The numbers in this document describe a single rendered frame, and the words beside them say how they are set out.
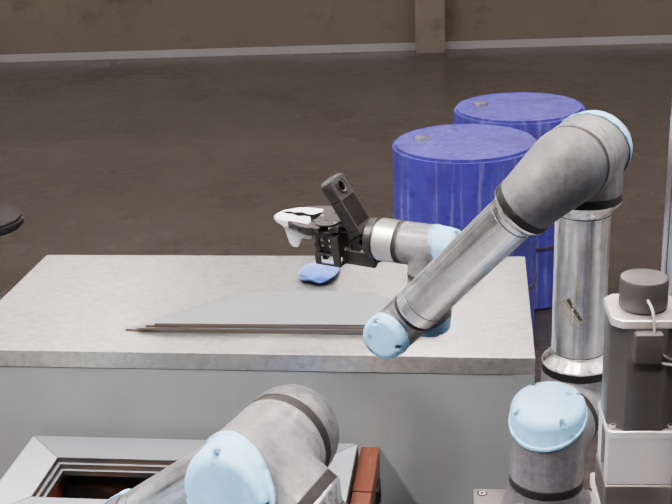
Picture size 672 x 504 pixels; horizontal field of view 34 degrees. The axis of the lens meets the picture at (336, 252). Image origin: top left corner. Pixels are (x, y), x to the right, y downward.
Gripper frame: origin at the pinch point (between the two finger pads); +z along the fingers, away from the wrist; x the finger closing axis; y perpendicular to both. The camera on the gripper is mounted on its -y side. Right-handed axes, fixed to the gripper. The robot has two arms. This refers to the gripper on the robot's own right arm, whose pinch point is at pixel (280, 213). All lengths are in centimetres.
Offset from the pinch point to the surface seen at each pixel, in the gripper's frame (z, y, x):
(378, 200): 204, 200, 386
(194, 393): 35, 52, 6
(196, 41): 614, 234, 748
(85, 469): 50, 61, -16
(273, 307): 29, 43, 31
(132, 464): 41, 61, -12
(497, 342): -24, 47, 40
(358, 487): -7, 64, 4
